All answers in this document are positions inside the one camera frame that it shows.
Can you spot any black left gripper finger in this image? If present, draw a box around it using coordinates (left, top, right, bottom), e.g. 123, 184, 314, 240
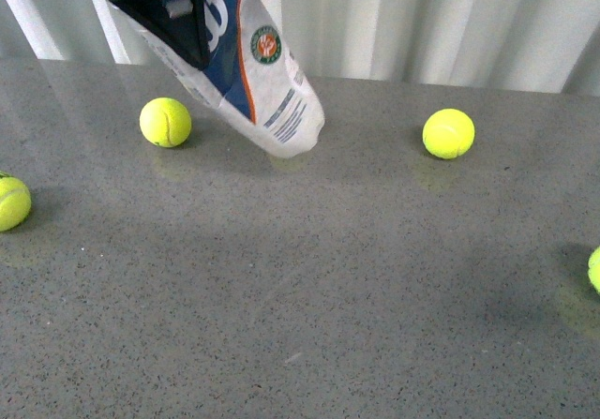
107, 0, 210, 69

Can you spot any white pleated curtain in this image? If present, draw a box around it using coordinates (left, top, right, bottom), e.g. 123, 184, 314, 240
1, 0, 599, 96

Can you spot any clear tennis ball can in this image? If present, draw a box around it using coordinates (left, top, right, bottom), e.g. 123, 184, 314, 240
112, 0, 325, 158

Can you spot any far right tennis ball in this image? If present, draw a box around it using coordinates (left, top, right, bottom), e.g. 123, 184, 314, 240
587, 247, 600, 293

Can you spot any tennis ball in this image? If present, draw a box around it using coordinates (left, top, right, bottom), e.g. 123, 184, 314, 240
0, 172, 32, 232
587, 247, 600, 293
422, 108, 475, 159
139, 97, 192, 148

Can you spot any far left tennis ball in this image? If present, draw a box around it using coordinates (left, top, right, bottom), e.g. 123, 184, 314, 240
0, 172, 32, 232

